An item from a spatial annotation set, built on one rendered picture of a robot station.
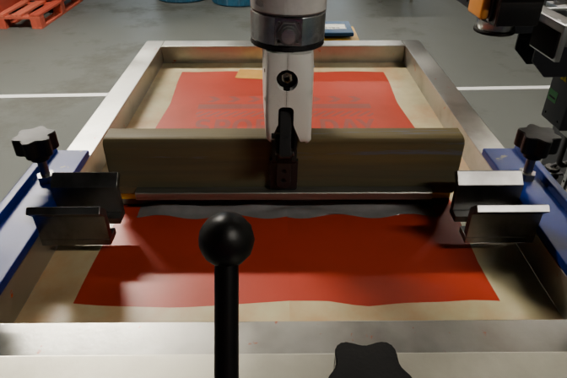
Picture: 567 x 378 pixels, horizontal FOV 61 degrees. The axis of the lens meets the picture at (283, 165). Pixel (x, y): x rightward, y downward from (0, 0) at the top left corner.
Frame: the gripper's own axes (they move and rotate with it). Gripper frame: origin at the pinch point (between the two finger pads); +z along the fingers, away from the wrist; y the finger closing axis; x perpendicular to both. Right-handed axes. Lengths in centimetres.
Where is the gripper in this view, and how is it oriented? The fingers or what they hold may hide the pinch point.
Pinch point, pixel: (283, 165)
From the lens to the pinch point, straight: 57.2
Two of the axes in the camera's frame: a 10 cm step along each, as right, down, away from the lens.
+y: 0.0, -5.2, 8.5
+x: -10.0, -0.2, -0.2
